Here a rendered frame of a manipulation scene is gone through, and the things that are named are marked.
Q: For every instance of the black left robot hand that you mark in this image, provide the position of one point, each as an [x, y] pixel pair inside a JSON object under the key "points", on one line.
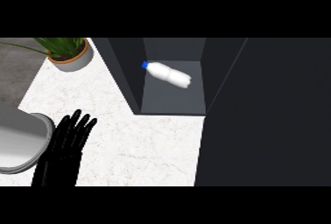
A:
{"points": [[62, 151]]}

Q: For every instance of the dark grey cabinet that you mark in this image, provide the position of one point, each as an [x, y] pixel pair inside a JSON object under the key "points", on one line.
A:
{"points": [[172, 96]]}

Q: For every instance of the white water bottle blue cap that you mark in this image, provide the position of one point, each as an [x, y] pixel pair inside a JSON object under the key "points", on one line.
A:
{"points": [[169, 74]]}

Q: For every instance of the dark grey cabinet door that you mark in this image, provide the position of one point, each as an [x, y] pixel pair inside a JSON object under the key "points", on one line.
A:
{"points": [[266, 116]]}

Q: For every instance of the green plant in grey pot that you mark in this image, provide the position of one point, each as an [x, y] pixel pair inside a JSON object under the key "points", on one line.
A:
{"points": [[71, 57]]}

